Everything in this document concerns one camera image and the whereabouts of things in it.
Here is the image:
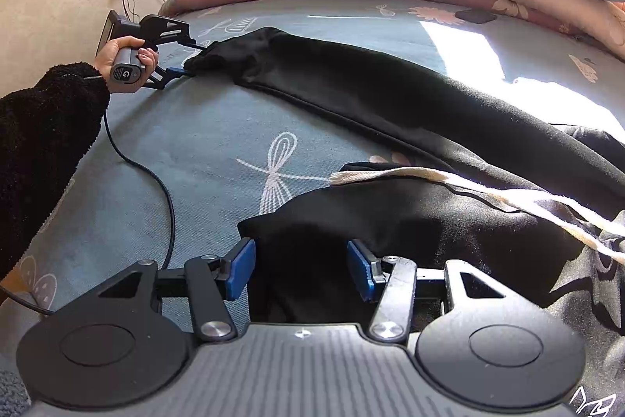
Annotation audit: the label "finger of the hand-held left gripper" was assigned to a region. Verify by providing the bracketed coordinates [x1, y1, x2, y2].
[154, 66, 191, 91]
[168, 29, 212, 55]

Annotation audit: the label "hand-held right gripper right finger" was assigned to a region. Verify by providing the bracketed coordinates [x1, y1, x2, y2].
[346, 240, 511, 340]

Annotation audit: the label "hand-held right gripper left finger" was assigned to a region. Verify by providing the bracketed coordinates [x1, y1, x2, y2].
[95, 238, 257, 344]

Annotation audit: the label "black drawstring pants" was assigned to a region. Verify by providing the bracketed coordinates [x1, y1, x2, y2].
[183, 26, 625, 417]

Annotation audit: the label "person's left forearm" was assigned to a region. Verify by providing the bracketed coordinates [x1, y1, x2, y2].
[0, 63, 111, 281]

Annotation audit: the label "person's left hand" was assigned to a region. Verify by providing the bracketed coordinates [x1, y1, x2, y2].
[95, 35, 159, 94]

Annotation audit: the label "bed with blue floral sheet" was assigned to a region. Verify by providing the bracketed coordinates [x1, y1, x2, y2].
[0, 0, 625, 349]

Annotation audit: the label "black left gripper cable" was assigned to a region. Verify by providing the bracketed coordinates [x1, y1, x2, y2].
[0, 75, 177, 317]

